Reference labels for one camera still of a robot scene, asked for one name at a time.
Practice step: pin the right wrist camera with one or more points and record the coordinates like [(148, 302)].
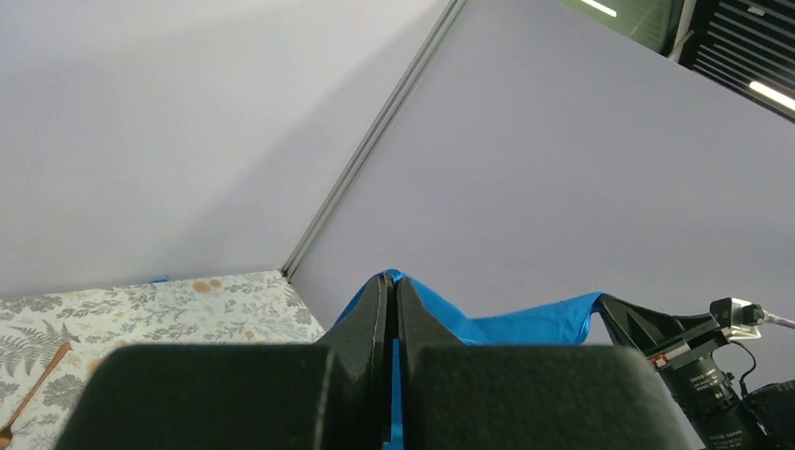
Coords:
[(734, 317)]

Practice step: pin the wooden fork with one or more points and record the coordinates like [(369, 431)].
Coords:
[(6, 431)]

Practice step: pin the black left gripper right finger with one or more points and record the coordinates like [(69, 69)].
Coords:
[(538, 396)]

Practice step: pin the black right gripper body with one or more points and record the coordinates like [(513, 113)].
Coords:
[(705, 393)]

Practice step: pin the floral tablecloth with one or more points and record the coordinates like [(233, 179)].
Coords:
[(260, 307)]

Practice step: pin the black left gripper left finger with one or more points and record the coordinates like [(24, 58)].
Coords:
[(331, 394)]

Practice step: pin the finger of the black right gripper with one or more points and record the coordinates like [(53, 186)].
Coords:
[(652, 332)]

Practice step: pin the blue cloth napkin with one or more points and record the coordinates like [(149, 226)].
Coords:
[(564, 322)]

